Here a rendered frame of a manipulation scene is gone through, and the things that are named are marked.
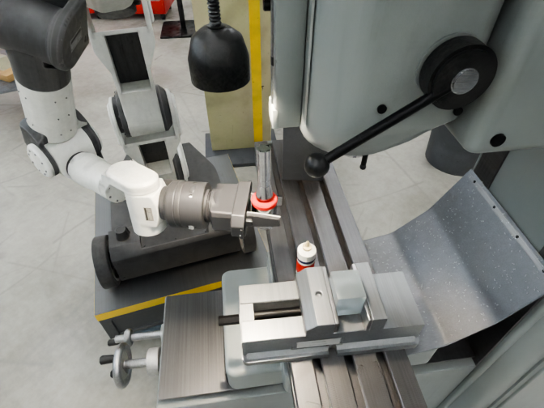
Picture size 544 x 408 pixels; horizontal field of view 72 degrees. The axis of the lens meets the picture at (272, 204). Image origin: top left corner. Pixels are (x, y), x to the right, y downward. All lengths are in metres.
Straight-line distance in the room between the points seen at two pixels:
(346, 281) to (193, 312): 0.50
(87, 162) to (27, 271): 1.56
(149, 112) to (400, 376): 0.94
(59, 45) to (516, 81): 0.62
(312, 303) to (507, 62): 0.48
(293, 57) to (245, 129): 2.15
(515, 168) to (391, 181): 1.74
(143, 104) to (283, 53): 0.76
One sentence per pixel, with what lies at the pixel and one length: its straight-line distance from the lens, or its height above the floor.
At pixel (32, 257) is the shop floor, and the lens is 2.42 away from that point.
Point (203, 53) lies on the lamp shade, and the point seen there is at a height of 1.46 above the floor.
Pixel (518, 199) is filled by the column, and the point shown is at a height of 1.11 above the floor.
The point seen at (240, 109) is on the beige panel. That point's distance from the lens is 2.53.
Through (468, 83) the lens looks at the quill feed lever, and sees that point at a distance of 0.44.
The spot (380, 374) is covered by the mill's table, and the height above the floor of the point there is 0.91.
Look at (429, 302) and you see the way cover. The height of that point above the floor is 0.87.
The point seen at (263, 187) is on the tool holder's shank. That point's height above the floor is 1.20.
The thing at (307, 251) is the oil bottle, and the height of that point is 1.00.
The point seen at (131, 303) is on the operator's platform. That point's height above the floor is 0.40.
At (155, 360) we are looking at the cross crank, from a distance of 1.11.
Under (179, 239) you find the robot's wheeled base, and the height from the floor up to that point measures 0.59.
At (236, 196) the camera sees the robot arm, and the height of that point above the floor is 1.16.
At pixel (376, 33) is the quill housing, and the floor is 1.49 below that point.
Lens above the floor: 1.63
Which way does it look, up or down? 45 degrees down
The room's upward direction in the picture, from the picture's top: straight up
